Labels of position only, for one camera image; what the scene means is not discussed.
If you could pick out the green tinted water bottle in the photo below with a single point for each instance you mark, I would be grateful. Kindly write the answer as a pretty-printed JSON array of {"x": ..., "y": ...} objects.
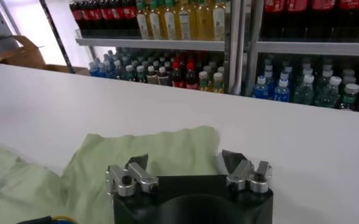
[
  {"x": 303, "y": 94},
  {"x": 109, "y": 71},
  {"x": 327, "y": 97},
  {"x": 119, "y": 73}
]

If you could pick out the black window frame post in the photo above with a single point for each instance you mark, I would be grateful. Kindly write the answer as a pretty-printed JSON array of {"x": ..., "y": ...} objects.
[{"x": 57, "y": 36}]

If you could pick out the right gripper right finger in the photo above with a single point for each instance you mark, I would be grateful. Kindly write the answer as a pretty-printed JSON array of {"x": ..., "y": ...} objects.
[{"x": 246, "y": 178}]

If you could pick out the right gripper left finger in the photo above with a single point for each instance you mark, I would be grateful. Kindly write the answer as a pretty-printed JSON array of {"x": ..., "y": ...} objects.
[{"x": 130, "y": 179}]

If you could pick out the brown cardboard box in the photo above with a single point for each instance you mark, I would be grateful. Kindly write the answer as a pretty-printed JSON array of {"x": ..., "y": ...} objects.
[{"x": 30, "y": 56}]

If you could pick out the white cap green label bottle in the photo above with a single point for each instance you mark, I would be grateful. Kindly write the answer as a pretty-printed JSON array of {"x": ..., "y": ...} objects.
[
  {"x": 349, "y": 99},
  {"x": 129, "y": 74},
  {"x": 140, "y": 76}
]

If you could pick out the green cap yellow tea bottle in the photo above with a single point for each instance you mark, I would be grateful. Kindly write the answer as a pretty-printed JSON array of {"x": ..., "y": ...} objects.
[
  {"x": 170, "y": 22},
  {"x": 203, "y": 22},
  {"x": 218, "y": 22},
  {"x": 203, "y": 83},
  {"x": 143, "y": 21},
  {"x": 155, "y": 21},
  {"x": 218, "y": 85},
  {"x": 185, "y": 22}
]

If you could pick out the light green polo shirt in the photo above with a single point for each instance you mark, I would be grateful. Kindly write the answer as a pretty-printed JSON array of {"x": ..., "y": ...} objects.
[{"x": 167, "y": 152}]

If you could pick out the blue label water bottle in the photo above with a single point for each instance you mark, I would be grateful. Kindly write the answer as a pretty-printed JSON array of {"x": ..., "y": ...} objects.
[
  {"x": 282, "y": 94},
  {"x": 101, "y": 72},
  {"x": 92, "y": 71},
  {"x": 261, "y": 91}
]

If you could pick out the red cap cola bottle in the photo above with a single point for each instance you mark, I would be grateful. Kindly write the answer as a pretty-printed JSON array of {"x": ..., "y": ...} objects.
[
  {"x": 296, "y": 18},
  {"x": 350, "y": 18},
  {"x": 75, "y": 15},
  {"x": 131, "y": 15},
  {"x": 109, "y": 15},
  {"x": 176, "y": 80},
  {"x": 191, "y": 82},
  {"x": 120, "y": 15},
  {"x": 273, "y": 18},
  {"x": 322, "y": 18},
  {"x": 97, "y": 15},
  {"x": 86, "y": 15}
]

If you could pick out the white cap brown label bottle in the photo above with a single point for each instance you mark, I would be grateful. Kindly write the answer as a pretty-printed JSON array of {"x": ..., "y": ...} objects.
[
  {"x": 151, "y": 77},
  {"x": 162, "y": 79}
]

